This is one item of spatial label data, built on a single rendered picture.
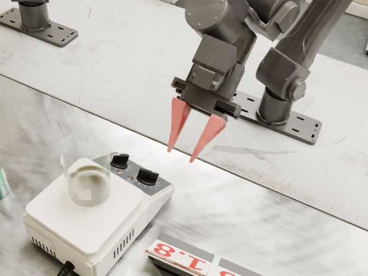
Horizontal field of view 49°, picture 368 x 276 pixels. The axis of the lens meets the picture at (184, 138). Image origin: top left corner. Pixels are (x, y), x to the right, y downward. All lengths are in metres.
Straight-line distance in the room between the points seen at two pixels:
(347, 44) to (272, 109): 2.31
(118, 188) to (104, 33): 0.55
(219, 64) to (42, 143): 0.41
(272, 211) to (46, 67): 0.57
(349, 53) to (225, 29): 2.51
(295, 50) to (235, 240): 0.34
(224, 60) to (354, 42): 2.68
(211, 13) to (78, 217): 0.31
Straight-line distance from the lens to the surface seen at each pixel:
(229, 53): 0.49
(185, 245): 0.64
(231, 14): 0.53
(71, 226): 0.56
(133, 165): 0.68
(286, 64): 0.75
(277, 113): 0.82
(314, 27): 0.75
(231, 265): 0.64
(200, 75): 0.49
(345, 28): 3.30
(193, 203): 0.69
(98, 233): 0.55
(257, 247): 0.67
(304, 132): 0.85
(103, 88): 0.88
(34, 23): 1.04
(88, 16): 1.12
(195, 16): 0.53
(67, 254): 0.58
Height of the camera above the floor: 1.46
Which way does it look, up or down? 46 degrees down
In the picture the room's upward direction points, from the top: 8 degrees clockwise
